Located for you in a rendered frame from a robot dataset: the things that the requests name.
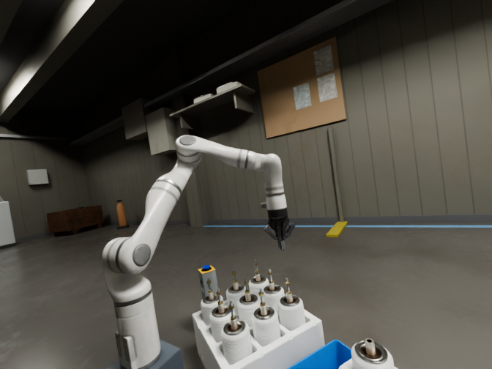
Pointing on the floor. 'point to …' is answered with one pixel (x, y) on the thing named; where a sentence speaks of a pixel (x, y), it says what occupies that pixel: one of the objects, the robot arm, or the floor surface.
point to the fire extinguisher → (121, 215)
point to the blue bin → (326, 357)
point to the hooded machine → (7, 237)
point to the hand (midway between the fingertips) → (282, 244)
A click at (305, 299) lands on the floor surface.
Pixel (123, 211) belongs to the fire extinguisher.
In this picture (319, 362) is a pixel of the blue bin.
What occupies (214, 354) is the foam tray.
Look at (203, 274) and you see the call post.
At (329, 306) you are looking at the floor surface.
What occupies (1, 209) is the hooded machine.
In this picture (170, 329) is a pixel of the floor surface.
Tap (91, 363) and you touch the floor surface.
